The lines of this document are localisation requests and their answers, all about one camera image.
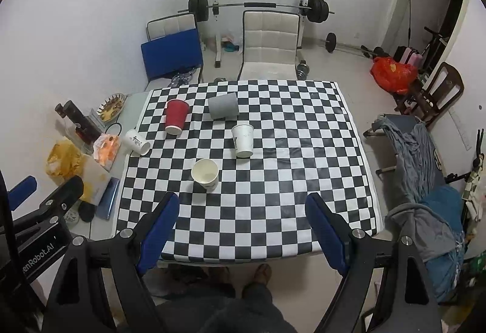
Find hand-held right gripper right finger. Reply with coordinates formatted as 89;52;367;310
305;192;443;333

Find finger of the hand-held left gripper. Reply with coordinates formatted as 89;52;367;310
7;176;38;211
12;175;84;233

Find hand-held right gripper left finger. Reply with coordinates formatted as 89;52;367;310
41;192;181;333

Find white paper cup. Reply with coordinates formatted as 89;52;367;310
231;124;255;158
191;158;220;191

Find white cup with black print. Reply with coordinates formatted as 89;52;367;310
125;129;151;156

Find red paper cup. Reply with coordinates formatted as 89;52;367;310
164;98;190;135

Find grey cup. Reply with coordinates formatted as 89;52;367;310
207;93;239;120

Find black round object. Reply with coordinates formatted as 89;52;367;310
78;202;98;223

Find yellow plastic bag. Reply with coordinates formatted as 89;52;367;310
46;139;86;178

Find white paper bag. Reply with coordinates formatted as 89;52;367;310
78;155;115;205

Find blue phone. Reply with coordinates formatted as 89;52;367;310
95;177;121;220

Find orange snack bag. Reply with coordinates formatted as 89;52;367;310
92;132;121;170

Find dark bottle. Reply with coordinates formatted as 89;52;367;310
55;100;103;144

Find black white checkered tablecloth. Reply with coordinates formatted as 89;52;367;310
115;80;383;264

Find brown slipper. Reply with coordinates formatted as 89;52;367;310
254;263;273;286

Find grey hoodie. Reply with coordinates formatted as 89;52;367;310
385;202;462;261

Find plate with food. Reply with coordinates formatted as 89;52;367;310
98;93;127;124

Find person's legs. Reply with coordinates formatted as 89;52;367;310
154;282;317;333

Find grey cloth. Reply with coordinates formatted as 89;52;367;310
374;115;437;205

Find blue clothing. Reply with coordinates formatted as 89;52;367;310
419;185;466;303

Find black folding bench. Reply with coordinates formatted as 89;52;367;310
364;114;445;182

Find red plastic bag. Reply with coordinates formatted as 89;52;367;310
371;56;418;94

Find blue board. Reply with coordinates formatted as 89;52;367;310
140;29;203;82

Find white barbell rack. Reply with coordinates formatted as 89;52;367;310
201;0;316;69

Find dark wooden chair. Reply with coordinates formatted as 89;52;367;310
393;62;464;129

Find small barbell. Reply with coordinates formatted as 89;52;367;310
318;32;388;58

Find pink suitcase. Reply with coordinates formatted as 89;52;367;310
395;46;423;66

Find white padded chair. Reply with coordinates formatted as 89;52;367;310
238;10;302;81
146;13;204;91

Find barbell with black plates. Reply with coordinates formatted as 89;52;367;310
178;0;335;23

